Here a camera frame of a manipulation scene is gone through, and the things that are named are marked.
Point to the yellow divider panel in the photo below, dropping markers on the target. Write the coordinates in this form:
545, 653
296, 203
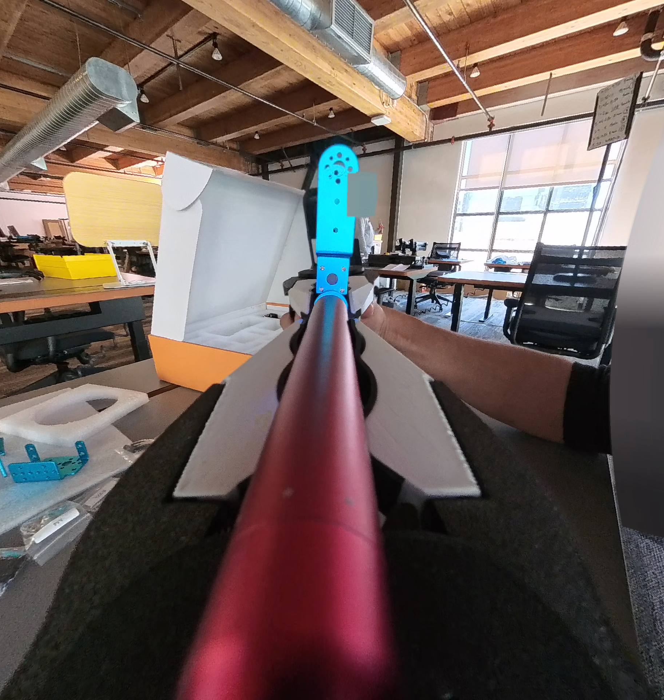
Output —
113, 210

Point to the person's right hand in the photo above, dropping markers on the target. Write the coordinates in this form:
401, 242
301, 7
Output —
377, 322

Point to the white laptop stand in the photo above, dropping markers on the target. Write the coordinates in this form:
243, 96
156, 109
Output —
129, 257

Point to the background wooden desk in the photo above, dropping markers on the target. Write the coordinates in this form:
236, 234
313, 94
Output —
480, 279
64, 292

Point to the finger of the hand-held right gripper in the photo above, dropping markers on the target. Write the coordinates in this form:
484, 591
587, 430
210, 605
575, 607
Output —
362, 295
300, 301

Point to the clear bag of small parts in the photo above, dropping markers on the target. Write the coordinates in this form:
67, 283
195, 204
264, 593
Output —
55, 528
1, 571

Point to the red metal tube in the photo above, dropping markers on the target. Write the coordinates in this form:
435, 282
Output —
310, 492

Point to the white foam cutout piece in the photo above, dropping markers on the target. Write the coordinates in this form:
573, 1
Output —
20, 426

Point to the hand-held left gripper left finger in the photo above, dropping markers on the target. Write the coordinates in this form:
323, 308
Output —
239, 437

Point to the person's grey trousers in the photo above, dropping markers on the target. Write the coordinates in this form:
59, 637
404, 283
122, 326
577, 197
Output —
655, 618

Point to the white foam sheet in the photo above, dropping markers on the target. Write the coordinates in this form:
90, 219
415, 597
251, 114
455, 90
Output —
36, 497

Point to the hanging paper sign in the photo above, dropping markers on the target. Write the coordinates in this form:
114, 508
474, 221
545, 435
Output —
614, 112

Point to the white open cardboard box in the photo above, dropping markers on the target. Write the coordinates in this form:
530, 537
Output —
228, 246

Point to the black mesh office chair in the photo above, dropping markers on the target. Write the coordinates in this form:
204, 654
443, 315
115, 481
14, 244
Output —
567, 295

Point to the blue toy robot arm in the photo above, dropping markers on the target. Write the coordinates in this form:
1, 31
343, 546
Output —
332, 219

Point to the yellow plastic bin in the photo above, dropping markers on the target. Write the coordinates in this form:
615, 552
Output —
75, 267

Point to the silver ventilation duct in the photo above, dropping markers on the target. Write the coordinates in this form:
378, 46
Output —
359, 49
53, 120

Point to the large window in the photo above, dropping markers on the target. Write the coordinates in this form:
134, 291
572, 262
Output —
529, 197

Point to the person's right forearm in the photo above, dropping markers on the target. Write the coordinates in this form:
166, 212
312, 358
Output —
474, 372

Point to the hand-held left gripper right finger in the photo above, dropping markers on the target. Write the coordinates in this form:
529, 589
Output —
419, 437

